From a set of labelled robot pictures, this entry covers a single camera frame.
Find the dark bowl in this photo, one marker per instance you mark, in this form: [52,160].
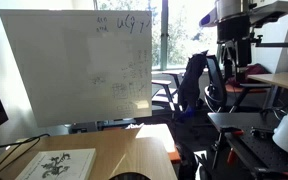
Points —
[129,176]

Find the large white whiteboard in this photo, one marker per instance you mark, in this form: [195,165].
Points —
[74,66]

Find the office chair with grey armrests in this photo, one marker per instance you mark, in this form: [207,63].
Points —
[165,90]

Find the small black block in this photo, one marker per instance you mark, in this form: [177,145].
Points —
[262,132]

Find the crumpled white paper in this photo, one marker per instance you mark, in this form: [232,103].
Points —
[133,126]

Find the dark red bag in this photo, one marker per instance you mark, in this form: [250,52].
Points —
[255,70]

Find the light wooden side desk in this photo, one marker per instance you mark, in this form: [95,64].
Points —
[277,80]

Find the black and white machine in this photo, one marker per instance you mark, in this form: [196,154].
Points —
[234,30]

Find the white book with black drawing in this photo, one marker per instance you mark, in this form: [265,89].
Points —
[60,165]

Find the black mesh office chair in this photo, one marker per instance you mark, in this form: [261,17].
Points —
[217,83]

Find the grey window frame post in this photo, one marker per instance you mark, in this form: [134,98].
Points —
[164,33]

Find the black perforated breadboard table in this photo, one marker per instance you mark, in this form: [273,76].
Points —
[250,146]

